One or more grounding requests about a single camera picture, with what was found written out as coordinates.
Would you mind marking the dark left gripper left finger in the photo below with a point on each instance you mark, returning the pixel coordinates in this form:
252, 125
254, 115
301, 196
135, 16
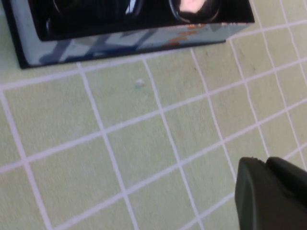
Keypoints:
259, 206

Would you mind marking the black framed glasses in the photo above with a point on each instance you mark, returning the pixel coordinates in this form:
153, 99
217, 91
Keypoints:
192, 9

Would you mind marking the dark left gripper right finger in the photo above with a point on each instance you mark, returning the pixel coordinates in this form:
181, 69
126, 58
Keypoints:
292, 182

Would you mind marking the green white checkered tablecloth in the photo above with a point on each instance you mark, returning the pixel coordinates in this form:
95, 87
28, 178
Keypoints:
144, 143

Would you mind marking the black glasses case printed side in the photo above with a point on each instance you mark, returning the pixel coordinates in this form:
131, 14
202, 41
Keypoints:
72, 49

